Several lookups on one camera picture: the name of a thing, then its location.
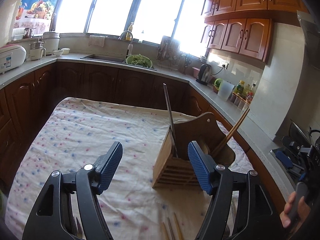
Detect wooden chopstick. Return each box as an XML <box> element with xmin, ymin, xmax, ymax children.
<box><xmin>161</xmin><ymin>222</ymin><xmax>170</xmax><ymax>240</ymax></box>
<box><xmin>174</xmin><ymin>213</ymin><xmax>184</xmax><ymax>240</ymax></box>
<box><xmin>213</xmin><ymin>108</ymin><xmax>250</xmax><ymax>157</ymax></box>

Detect kitchen faucet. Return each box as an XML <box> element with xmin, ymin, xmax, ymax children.
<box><xmin>118</xmin><ymin>30</ymin><xmax>135</xmax><ymax>58</ymax></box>

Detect person's right hand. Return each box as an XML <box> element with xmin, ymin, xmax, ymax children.
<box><xmin>279</xmin><ymin>191</ymin><xmax>312</xmax><ymax>229</ymax></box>

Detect black wok on stove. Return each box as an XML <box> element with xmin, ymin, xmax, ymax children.
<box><xmin>289</xmin><ymin>119</ymin><xmax>319</xmax><ymax>146</ymax></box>

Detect wooden utensil holder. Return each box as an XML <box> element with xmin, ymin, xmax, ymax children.
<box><xmin>152</xmin><ymin>112</ymin><xmax>235</xmax><ymax>190</ymax></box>

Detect white floral tablecloth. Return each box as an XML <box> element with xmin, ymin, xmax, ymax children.
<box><xmin>5</xmin><ymin>98</ymin><xmax>252</xmax><ymax>239</ymax></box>

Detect spice jar set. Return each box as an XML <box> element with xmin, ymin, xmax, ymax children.
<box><xmin>230</xmin><ymin>93</ymin><xmax>249</xmax><ymax>111</ymax></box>

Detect oil bottles group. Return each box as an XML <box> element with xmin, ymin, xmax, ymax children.
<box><xmin>234</xmin><ymin>80</ymin><xmax>256</xmax><ymax>104</ymax></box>

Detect translucent plastic pitcher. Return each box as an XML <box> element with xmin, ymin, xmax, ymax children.
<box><xmin>217</xmin><ymin>80</ymin><xmax>235</xmax><ymax>101</ymax></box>

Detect lower wooden cabinets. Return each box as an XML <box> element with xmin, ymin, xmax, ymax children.
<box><xmin>0</xmin><ymin>61</ymin><xmax>286</xmax><ymax>205</ymax></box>

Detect wooden cabinets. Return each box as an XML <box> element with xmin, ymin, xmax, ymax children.
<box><xmin>201</xmin><ymin>0</ymin><xmax>309</xmax><ymax>63</ymax></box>
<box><xmin>0</xmin><ymin>61</ymin><xmax>286</xmax><ymax>205</ymax></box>

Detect green mug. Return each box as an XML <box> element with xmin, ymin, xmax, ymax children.
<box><xmin>214</xmin><ymin>78</ymin><xmax>223</xmax><ymax>91</ymax></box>

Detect black electric kettle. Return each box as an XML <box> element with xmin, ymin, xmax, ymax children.
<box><xmin>196</xmin><ymin>63</ymin><xmax>212</xmax><ymax>86</ymax></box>

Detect upper wooden cabinets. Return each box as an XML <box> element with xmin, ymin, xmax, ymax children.
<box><xmin>201</xmin><ymin>0</ymin><xmax>309</xmax><ymax>63</ymax></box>

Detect small white blender appliance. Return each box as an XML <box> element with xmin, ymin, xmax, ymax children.
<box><xmin>30</xmin><ymin>40</ymin><xmax>46</xmax><ymax>61</ymax></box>

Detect white rice cooker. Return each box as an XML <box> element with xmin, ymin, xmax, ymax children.
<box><xmin>0</xmin><ymin>44</ymin><xmax>27</xmax><ymax>74</ymax></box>

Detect green colander with vegetables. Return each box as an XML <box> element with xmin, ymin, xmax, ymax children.
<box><xmin>126</xmin><ymin>54</ymin><xmax>153</xmax><ymax>68</ymax></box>

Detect dish drying rack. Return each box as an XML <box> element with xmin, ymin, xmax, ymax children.
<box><xmin>157</xmin><ymin>36</ymin><xmax>192</xmax><ymax>74</ymax></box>

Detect white dish cloth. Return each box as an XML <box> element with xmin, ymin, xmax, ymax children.
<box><xmin>88</xmin><ymin>35</ymin><xmax>106</xmax><ymax>48</ymax></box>

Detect steel pot cooker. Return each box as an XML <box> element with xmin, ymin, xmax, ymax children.
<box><xmin>42</xmin><ymin>31</ymin><xmax>60</xmax><ymax>56</ymax></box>

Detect dish soap bottle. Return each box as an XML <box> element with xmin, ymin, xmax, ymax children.
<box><xmin>125</xmin><ymin>22</ymin><xmax>133</xmax><ymax>41</ymax></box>

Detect fruit beach poster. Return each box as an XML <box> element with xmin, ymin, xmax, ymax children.
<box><xmin>12</xmin><ymin>0</ymin><xmax>57</xmax><ymax>36</ymax></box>

